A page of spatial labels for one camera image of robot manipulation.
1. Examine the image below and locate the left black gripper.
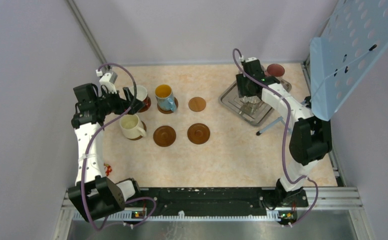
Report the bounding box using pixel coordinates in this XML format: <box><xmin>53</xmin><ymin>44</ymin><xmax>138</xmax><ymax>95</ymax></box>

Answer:
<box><xmin>95</xmin><ymin>86</ymin><xmax>144</xmax><ymax>115</ymax></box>

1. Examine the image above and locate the white and brown cup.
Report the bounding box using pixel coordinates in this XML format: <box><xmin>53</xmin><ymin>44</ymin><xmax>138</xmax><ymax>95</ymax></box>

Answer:
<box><xmin>136</xmin><ymin>85</ymin><xmax>149</xmax><ymax>101</ymax></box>

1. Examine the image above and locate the dark wooden coaster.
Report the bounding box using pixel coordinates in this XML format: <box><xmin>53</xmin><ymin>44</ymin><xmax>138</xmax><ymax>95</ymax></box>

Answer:
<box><xmin>138</xmin><ymin>96</ymin><xmax>151</xmax><ymax>113</ymax></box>
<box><xmin>187</xmin><ymin>123</ymin><xmax>210</xmax><ymax>145</ymax></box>
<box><xmin>157</xmin><ymin>96</ymin><xmax>179</xmax><ymax>115</ymax></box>
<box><xmin>153</xmin><ymin>125</ymin><xmax>177</xmax><ymax>147</ymax></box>
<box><xmin>129</xmin><ymin>121</ymin><xmax>147</xmax><ymax>141</ymax></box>

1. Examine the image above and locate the cream ribbed mug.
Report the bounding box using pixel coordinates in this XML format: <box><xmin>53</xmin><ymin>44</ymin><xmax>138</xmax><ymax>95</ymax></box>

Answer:
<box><xmin>119</xmin><ymin>114</ymin><xmax>141</xmax><ymax>139</ymax></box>

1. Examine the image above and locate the blue butterfly mug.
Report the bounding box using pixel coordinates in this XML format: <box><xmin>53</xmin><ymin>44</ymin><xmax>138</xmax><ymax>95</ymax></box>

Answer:
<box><xmin>155</xmin><ymin>84</ymin><xmax>178</xmax><ymax>114</ymax></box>

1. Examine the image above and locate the pink mug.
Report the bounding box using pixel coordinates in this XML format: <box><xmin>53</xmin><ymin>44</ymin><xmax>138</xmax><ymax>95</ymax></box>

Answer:
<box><xmin>265</xmin><ymin>63</ymin><xmax>285</xmax><ymax>78</ymax></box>

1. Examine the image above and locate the light wooden coaster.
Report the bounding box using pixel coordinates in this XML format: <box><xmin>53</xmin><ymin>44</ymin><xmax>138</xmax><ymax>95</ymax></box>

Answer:
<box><xmin>188</xmin><ymin>96</ymin><xmax>207</xmax><ymax>112</ymax></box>

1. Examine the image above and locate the light blue music stand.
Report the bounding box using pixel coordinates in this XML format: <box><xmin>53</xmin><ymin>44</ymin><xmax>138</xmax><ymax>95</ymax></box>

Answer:
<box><xmin>261</xmin><ymin>0</ymin><xmax>388</xmax><ymax>131</ymax></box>

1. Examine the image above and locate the floral mug yellow inside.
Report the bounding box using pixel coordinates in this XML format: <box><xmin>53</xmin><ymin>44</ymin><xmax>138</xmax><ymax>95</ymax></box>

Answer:
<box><xmin>240</xmin><ymin>96</ymin><xmax>261</xmax><ymax>105</ymax></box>

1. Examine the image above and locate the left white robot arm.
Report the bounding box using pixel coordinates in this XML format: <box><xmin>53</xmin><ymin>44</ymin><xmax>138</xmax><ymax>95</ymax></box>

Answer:
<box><xmin>68</xmin><ymin>83</ymin><xmax>144</xmax><ymax>222</ymax></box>

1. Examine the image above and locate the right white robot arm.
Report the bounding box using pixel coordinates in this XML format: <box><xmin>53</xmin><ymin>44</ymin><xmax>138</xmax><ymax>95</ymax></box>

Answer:
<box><xmin>235</xmin><ymin>56</ymin><xmax>332</xmax><ymax>208</ymax></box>

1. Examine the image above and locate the metal tray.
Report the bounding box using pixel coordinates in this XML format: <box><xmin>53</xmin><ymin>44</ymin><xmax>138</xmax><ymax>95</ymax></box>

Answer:
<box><xmin>218</xmin><ymin>81</ymin><xmax>273</xmax><ymax>127</ymax></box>

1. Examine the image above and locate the small red owl sticker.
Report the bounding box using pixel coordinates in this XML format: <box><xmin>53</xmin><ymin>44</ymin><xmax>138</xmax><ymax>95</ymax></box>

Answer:
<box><xmin>104</xmin><ymin>163</ymin><xmax>113</xmax><ymax>177</ymax></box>

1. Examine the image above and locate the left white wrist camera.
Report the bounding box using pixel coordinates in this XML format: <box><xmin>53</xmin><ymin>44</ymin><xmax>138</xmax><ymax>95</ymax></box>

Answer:
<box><xmin>96</xmin><ymin>69</ymin><xmax>119</xmax><ymax>95</ymax></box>

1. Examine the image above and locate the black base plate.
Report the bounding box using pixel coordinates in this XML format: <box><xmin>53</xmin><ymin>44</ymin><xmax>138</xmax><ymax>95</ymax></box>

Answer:
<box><xmin>126</xmin><ymin>187</ymin><xmax>309</xmax><ymax>217</ymax></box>

